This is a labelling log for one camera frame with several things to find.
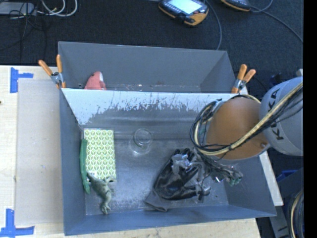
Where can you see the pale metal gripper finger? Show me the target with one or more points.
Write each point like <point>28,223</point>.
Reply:
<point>181,169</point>
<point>180,158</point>

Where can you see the black glove with grey cuff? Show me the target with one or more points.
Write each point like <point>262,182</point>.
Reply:
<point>171,185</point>

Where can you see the clear glass jar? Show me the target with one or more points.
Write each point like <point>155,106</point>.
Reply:
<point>142,139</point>

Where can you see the grey metal bin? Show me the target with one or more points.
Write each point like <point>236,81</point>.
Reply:
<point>138,182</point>

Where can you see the green patterned box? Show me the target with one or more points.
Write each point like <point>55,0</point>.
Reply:
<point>100,152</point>

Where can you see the green toy dinosaur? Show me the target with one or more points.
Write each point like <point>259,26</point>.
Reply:
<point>104,190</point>

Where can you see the dark green flat block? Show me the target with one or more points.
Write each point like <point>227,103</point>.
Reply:
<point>83,162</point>

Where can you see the pink toy fish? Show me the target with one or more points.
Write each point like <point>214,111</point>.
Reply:
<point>95,82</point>

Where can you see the pale flat board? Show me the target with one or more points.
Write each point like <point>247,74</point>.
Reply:
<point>37,152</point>

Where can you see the black cylinder on white bracket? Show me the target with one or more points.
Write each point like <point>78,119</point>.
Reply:
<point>203,190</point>

